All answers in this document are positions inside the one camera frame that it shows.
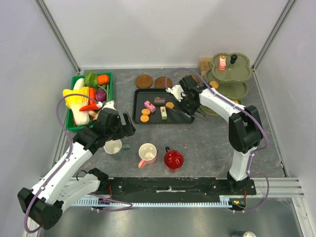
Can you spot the pink mug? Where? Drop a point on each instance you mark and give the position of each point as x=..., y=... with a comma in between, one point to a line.
x=148, y=154

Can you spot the red mug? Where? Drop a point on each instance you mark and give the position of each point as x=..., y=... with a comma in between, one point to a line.
x=173, y=160

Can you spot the white toy radish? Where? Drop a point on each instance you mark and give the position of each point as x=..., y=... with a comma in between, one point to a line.
x=79, y=84

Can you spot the chocolate layer cake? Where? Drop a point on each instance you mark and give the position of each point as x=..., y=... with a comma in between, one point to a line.
x=159, y=101

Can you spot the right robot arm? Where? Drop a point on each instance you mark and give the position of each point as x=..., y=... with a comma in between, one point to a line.
x=244, y=124

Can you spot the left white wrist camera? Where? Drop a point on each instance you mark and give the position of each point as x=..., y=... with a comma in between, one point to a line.
x=108, y=105

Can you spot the green plastic crate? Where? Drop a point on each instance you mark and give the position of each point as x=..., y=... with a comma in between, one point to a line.
x=76, y=120

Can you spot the middle brown saucer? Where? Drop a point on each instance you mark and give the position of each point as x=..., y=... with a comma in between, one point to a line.
x=163, y=82

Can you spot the left brown saucer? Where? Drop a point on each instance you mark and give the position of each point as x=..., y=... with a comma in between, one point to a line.
x=144, y=81

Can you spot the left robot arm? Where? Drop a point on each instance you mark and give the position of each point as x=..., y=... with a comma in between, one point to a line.
x=46, y=201

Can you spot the upright orange toy carrot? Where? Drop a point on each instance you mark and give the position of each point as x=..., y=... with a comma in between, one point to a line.
x=92, y=95

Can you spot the brown cardboard boxes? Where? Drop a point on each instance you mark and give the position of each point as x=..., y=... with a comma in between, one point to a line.
x=205, y=64

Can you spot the beige toy mushroom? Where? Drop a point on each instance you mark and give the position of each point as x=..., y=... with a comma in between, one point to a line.
x=93, y=114

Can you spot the orange toy pumpkin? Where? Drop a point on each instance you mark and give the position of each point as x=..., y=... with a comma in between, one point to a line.
x=103, y=79

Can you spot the green three-tier stand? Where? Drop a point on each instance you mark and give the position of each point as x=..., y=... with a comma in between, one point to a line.
x=233, y=80

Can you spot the orange biscuit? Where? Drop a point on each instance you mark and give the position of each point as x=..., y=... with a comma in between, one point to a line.
x=146, y=112
x=214, y=84
x=169, y=105
x=144, y=118

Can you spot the brown saucer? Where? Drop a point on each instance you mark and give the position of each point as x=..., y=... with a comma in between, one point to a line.
x=196, y=79
x=144, y=81
x=163, y=82

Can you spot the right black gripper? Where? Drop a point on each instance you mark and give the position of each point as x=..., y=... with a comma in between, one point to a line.
x=180, y=106

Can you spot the lying orange toy carrot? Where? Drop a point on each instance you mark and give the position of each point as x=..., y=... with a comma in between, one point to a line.
x=90, y=107

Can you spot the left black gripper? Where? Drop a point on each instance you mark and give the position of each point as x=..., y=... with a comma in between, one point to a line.
x=126, y=130

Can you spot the pink striped cake slice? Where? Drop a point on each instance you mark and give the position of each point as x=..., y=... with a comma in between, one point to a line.
x=222, y=63

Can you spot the white cable duct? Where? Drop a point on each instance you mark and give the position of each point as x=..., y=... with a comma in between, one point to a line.
x=92, y=201

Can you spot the right brown saucer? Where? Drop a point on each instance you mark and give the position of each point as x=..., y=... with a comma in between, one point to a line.
x=196, y=79

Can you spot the black baking tray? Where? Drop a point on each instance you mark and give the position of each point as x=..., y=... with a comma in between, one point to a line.
x=142, y=95

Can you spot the metal tongs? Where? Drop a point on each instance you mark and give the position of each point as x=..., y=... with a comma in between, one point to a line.
x=186, y=114

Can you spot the green white cake slice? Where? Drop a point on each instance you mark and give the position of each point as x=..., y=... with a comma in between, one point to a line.
x=163, y=112

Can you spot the grey blue mug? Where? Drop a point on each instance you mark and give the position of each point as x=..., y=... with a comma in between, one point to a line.
x=115, y=148

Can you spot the green toy beans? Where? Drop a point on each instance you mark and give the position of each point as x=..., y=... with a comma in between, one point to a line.
x=106, y=88

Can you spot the pink cake with cherry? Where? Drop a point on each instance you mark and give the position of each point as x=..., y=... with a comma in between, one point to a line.
x=151, y=107

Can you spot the yellow toy cabbage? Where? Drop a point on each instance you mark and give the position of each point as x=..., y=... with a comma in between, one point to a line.
x=76, y=101

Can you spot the purple toy onion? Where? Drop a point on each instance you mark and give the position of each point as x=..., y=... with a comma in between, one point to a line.
x=101, y=95

